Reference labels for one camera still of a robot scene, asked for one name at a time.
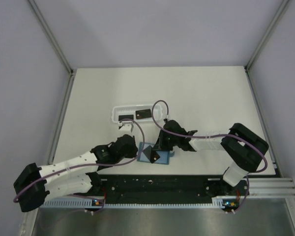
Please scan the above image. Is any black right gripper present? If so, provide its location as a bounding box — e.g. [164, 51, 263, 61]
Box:
[153, 129, 179, 151]

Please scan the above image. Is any black VIP credit card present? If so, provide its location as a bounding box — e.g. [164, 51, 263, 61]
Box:
[149, 150, 160, 163]

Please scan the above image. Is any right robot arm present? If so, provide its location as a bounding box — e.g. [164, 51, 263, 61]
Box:
[152, 119, 269, 195]

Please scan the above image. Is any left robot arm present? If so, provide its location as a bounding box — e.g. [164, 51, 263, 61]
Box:
[13, 135, 143, 212]

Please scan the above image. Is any black card in basket right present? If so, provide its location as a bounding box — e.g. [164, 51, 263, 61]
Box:
[135, 109, 152, 120]

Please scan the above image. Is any black card in basket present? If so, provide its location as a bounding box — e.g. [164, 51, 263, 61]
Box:
[118, 115, 134, 121]
[135, 109, 152, 120]

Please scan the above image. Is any black card in basket left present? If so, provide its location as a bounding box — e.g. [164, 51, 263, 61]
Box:
[118, 115, 134, 121]

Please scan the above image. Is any white plastic basket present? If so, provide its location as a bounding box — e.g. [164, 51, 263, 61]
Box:
[111, 104, 164, 123]

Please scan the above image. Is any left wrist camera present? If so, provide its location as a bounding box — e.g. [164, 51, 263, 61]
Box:
[118, 121, 134, 135]

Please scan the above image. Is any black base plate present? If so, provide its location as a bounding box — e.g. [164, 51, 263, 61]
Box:
[73, 174, 251, 205]

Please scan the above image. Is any grey slotted cable duct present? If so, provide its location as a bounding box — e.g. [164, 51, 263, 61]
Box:
[39, 197, 235, 209]

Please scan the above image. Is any aluminium front rail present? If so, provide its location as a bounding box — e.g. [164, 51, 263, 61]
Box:
[248, 178, 295, 199]

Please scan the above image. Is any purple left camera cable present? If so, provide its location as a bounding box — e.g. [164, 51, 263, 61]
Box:
[13, 118, 146, 203]

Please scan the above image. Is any left aluminium frame post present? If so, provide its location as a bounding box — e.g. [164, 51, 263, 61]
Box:
[26, 0, 74, 75]

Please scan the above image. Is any aluminium frame post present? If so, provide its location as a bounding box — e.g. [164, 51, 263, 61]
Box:
[26, 0, 74, 75]
[245, 0, 292, 73]

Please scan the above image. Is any right aluminium frame post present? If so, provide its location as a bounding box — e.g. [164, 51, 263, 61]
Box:
[245, 0, 292, 73]

